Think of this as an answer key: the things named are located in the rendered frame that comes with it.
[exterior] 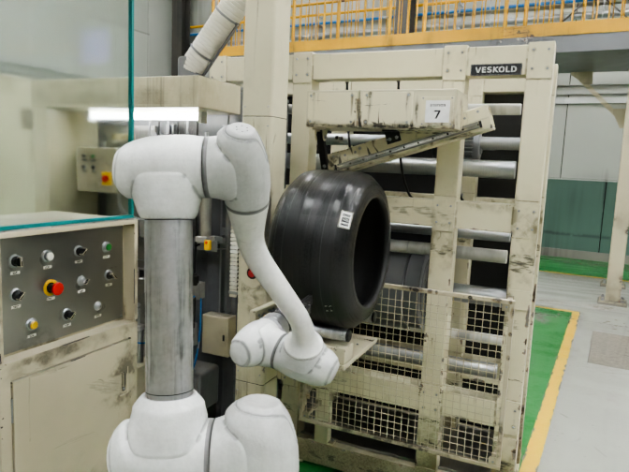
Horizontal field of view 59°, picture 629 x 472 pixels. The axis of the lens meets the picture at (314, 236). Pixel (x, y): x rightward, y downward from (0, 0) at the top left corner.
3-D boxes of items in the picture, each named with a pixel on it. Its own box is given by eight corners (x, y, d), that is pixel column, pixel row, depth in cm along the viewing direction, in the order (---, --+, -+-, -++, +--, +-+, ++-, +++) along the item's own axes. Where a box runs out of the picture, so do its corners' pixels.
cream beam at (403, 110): (304, 126, 228) (306, 90, 226) (329, 131, 250) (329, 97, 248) (455, 129, 203) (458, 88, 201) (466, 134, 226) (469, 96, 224)
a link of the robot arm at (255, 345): (249, 342, 164) (288, 359, 159) (219, 365, 150) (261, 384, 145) (254, 310, 160) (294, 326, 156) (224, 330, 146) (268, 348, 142)
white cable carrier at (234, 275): (228, 296, 222) (231, 176, 216) (235, 294, 226) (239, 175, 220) (238, 298, 220) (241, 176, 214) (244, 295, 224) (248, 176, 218)
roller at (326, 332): (259, 315, 206) (266, 313, 211) (258, 327, 207) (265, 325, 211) (348, 331, 192) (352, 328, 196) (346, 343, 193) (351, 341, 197)
